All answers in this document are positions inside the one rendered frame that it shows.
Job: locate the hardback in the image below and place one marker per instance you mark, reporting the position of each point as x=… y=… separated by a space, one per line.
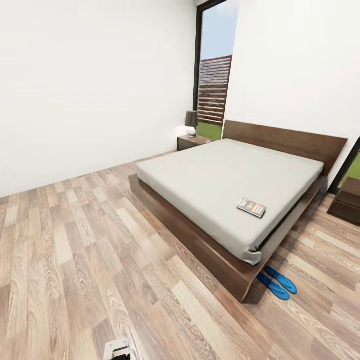
x=251 y=207

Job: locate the sandal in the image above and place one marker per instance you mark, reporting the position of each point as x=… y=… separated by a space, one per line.
x=285 y=282
x=274 y=287

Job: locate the table lamp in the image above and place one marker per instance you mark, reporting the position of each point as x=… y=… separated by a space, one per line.
x=191 y=122

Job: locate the fixed window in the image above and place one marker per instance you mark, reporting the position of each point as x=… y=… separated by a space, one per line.
x=351 y=168
x=216 y=24

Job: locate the nightstand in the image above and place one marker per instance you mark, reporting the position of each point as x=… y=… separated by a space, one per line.
x=346 y=205
x=186 y=142

